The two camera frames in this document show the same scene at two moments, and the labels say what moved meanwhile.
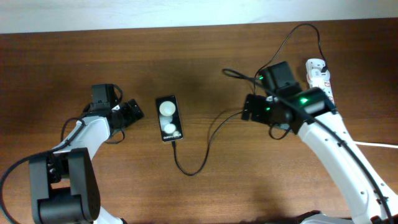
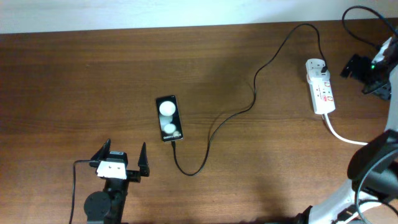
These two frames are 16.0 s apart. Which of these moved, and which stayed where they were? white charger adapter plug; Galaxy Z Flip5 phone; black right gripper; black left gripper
Moved: black right gripper; black left gripper
Stayed: Galaxy Z Flip5 phone; white charger adapter plug
